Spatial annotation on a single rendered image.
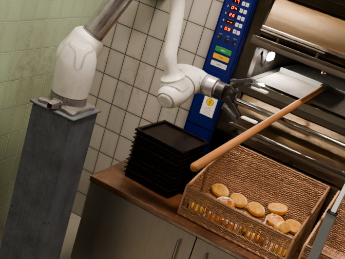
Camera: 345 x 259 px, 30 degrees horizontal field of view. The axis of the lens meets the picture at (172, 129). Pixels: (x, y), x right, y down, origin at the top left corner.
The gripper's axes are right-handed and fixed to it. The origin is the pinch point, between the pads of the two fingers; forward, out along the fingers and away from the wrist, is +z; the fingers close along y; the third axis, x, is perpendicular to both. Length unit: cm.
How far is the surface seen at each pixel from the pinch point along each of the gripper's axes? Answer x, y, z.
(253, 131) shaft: 24.3, 2.8, 7.4
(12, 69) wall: 13, 27, -116
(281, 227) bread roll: -31, 59, 22
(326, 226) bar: 5, 34, 44
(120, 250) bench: -1, 94, -42
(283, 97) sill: -55, 6, -5
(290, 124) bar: -17.5, 6.5, 11.1
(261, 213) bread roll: -38, 60, 9
